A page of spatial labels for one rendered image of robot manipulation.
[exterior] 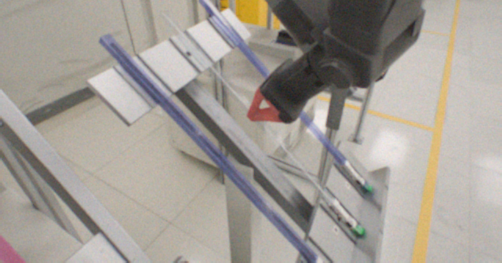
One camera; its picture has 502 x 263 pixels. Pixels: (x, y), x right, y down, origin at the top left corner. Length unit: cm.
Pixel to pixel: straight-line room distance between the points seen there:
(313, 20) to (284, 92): 11
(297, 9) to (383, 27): 12
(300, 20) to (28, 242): 72
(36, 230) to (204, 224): 80
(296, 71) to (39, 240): 66
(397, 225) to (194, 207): 97
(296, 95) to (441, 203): 146
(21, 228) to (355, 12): 80
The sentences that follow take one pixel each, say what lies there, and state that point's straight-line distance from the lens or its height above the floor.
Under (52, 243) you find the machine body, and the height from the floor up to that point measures 62.
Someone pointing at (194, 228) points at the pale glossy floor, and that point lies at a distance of 146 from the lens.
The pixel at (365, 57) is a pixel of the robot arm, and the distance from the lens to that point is 28.
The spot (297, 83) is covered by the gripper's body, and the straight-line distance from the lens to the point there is 39.
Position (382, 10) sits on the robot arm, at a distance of 24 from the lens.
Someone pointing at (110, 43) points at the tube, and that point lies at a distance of 42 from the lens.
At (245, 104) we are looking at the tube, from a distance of 47.
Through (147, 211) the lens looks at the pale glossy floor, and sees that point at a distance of 157.
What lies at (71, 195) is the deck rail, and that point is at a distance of 44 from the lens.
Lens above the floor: 120
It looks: 36 degrees down
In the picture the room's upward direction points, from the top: straight up
